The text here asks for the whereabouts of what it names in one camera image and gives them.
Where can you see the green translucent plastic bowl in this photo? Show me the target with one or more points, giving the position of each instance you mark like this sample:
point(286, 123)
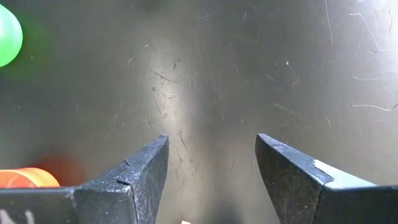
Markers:
point(7, 37)

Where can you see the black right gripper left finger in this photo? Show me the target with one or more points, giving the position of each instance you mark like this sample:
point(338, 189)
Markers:
point(124, 193)

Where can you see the yellow translucent plastic bowl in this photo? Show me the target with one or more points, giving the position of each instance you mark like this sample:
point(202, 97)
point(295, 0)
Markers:
point(46, 180)

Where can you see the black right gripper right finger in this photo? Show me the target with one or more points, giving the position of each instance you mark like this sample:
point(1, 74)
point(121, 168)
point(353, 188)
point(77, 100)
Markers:
point(311, 202)

